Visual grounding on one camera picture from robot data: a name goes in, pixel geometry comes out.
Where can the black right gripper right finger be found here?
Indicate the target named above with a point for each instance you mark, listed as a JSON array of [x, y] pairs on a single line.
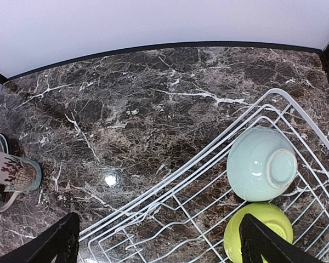
[[259, 243]]

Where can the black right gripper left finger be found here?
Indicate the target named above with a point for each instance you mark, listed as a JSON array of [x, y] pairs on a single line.
[[59, 243]]

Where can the patterned beige tall mug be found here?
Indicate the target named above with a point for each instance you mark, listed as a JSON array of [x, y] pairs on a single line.
[[19, 175]]

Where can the lime green bowl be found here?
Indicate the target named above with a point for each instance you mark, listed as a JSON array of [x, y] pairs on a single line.
[[269, 214]]

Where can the light teal bowl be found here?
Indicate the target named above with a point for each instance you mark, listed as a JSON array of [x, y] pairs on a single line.
[[261, 164]]

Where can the white wire dish rack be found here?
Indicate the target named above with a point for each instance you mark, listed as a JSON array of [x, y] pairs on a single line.
[[183, 218]]

